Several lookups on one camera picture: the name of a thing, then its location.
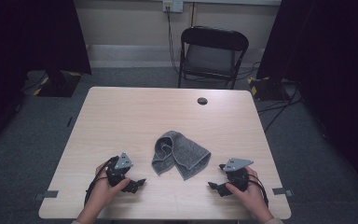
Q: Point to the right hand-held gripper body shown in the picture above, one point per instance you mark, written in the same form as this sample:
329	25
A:
237	175

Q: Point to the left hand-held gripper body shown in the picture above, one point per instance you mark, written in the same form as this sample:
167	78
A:
118	172

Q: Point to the grey towel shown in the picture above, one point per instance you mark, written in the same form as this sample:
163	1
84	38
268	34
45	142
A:
183	154

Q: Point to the person's left hand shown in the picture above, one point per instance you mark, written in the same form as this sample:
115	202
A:
102	193

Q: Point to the person's right hand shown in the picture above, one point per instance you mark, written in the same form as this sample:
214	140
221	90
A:
250	199

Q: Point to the grey tape strip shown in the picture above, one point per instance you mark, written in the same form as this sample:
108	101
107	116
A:
282	191
47	194

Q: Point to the black stand base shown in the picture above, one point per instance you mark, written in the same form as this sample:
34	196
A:
59	85
268	88

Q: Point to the black folding chair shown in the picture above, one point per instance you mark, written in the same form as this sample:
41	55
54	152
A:
213	59

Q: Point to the dark curtain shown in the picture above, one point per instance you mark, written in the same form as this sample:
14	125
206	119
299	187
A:
18	46
332	62

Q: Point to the white wall socket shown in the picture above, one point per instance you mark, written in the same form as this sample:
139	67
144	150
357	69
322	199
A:
173	5

